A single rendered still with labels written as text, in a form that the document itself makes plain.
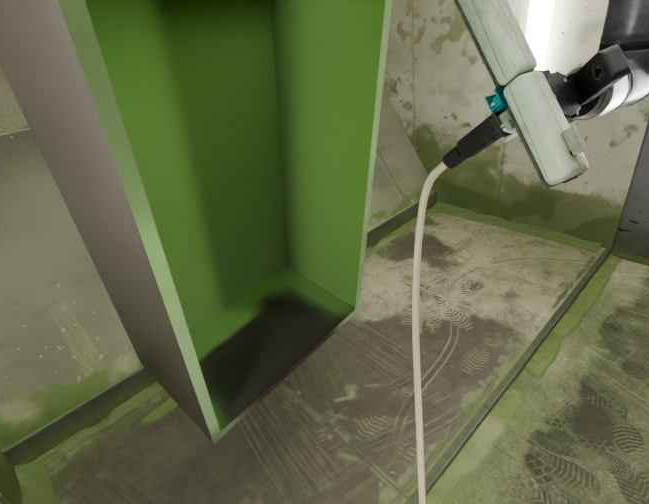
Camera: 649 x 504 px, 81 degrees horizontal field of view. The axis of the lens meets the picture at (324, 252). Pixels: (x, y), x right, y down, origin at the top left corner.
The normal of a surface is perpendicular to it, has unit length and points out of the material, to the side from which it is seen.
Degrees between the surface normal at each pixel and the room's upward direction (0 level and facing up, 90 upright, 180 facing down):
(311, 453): 0
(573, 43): 90
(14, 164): 57
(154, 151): 102
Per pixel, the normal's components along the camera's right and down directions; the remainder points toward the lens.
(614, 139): -0.73, 0.43
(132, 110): 0.76, 0.42
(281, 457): -0.13, -0.85
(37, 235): 0.49, -0.22
